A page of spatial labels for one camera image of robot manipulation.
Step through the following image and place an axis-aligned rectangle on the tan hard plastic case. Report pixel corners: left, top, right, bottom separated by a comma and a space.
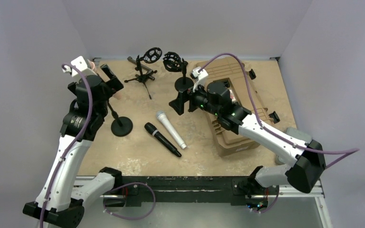
205, 56, 280, 156

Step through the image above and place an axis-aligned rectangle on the beige microphone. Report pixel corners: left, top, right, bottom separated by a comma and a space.
88, 60, 122, 100

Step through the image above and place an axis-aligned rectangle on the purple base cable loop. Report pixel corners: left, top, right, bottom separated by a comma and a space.
102, 181, 156, 221

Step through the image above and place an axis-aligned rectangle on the black clip microphone stand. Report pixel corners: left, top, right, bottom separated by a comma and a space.
107, 101, 133, 137

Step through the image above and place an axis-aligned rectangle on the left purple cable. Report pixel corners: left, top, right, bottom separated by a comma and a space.
38, 64, 94, 228

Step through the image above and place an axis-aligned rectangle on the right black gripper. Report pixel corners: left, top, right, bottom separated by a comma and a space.
169, 78, 221, 117

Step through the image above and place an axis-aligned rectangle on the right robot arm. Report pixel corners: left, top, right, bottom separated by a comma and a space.
169, 82, 326, 193

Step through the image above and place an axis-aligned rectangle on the black tripod microphone stand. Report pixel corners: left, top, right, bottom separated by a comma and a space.
124, 47, 163, 99

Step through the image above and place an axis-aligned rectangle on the grey metal tube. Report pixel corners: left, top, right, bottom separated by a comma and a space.
127, 57, 154, 78

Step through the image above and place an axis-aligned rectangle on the black microphone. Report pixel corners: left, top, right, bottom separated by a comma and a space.
144, 122, 182, 158

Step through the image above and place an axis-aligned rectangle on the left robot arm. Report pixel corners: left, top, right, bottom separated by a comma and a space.
23, 60, 123, 228

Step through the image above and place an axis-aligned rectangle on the black round base shock-mount stand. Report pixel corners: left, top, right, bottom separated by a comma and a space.
163, 52, 194, 91

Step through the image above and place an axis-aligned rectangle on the white microphone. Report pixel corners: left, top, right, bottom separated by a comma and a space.
156, 111, 187, 150

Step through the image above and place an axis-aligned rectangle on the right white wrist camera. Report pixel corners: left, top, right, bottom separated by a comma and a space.
191, 66, 209, 92

